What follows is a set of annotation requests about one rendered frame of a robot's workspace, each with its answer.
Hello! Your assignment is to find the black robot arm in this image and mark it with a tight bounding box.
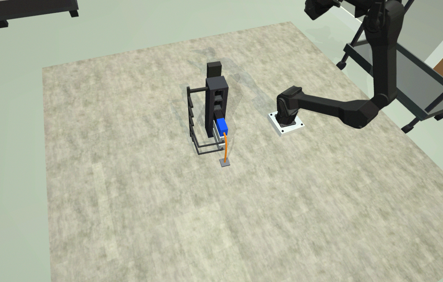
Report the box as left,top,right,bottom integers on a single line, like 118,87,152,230
275,0,405,129

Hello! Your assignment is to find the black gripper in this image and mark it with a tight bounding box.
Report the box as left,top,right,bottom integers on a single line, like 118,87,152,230
314,0,348,7

